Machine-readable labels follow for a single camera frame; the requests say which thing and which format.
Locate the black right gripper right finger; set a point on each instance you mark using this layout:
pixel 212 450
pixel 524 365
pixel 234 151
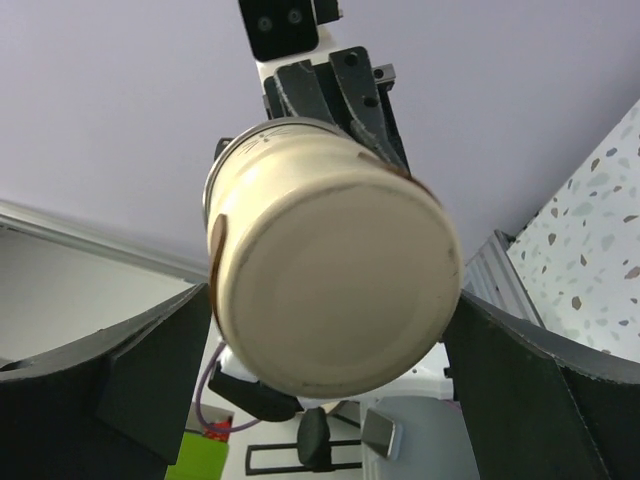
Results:
pixel 538 405

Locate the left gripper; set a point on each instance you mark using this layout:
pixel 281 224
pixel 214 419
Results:
pixel 345 91

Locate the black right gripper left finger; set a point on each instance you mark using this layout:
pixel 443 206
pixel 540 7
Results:
pixel 111 405

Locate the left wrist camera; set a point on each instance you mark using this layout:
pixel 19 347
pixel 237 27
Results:
pixel 281 28

